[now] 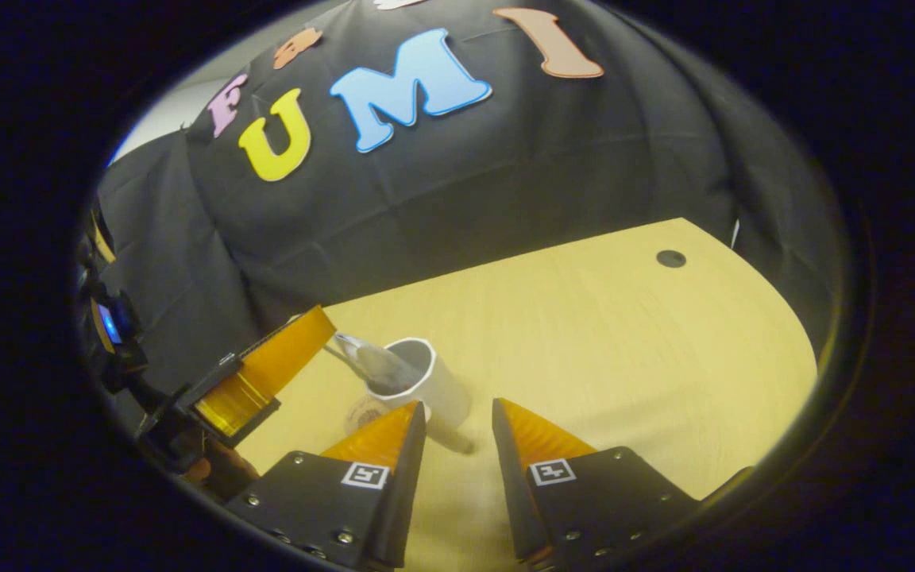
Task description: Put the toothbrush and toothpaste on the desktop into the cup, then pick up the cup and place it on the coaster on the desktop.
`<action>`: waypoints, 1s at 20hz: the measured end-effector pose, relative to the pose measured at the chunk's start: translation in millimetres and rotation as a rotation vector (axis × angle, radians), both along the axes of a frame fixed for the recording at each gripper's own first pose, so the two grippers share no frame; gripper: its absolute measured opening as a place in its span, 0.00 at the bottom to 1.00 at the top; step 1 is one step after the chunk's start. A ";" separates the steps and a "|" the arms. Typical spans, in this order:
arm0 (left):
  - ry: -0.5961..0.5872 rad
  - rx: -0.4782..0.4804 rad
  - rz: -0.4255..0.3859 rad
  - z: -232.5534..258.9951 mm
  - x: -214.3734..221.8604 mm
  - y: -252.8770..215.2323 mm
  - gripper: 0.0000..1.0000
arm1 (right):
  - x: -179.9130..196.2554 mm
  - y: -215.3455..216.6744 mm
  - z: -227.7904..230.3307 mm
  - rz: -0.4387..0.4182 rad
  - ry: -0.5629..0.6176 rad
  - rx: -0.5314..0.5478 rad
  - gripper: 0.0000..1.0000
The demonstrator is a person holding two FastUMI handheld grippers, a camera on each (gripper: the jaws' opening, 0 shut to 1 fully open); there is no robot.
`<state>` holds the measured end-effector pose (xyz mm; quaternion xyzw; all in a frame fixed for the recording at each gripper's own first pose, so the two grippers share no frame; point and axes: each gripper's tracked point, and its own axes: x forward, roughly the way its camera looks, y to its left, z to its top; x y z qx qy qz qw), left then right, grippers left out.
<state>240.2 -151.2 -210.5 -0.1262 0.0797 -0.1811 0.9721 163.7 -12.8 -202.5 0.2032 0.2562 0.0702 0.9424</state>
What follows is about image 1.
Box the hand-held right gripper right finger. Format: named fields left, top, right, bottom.
left=491, top=397, right=701, bottom=568

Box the black backdrop cloth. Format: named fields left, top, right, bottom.
left=96, top=0, right=847, bottom=414

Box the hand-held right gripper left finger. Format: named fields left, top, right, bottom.
left=223, top=400, right=429, bottom=570

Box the white toothpaste tube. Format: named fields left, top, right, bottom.
left=334, top=332, right=424, bottom=396

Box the white cup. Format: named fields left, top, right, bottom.
left=364, top=338, right=476, bottom=456

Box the round wooden coaster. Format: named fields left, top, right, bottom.
left=344, top=395, right=392, bottom=436

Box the wooden desktop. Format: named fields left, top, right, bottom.
left=235, top=217, right=818, bottom=572

